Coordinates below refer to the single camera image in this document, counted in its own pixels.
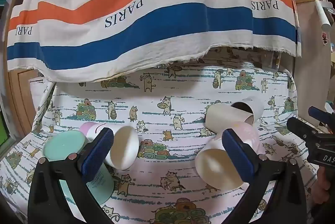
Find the person's right hand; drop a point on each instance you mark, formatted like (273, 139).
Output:
(325, 187)

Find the pink cup with arc mark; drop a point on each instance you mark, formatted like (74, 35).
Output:
(125, 145)

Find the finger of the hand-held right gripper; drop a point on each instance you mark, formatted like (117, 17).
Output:
(320, 115)
(301, 127)

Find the mint green cup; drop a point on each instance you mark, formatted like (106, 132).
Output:
(65, 145)

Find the small red figure sticker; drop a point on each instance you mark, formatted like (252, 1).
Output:
(325, 38)

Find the pink cup with pale dots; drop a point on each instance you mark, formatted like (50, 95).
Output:
(214, 166)

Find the white tube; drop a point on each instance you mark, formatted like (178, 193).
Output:
(322, 14)

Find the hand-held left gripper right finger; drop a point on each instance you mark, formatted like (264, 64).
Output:
(236, 158)

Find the white cup with dark inside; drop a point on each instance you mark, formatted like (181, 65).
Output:
(257, 108)

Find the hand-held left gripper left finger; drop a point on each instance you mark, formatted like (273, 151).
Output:
(96, 158)

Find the cat printed tablecloth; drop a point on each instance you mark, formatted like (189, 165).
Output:
(162, 187)

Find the striped cloth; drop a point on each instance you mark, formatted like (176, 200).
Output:
(162, 17)

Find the beige paper cup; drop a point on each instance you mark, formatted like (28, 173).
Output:
(222, 116)

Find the beige board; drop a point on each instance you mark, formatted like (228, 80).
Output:
(311, 56)

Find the wooden cabinet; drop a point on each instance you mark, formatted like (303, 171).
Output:
(19, 98)

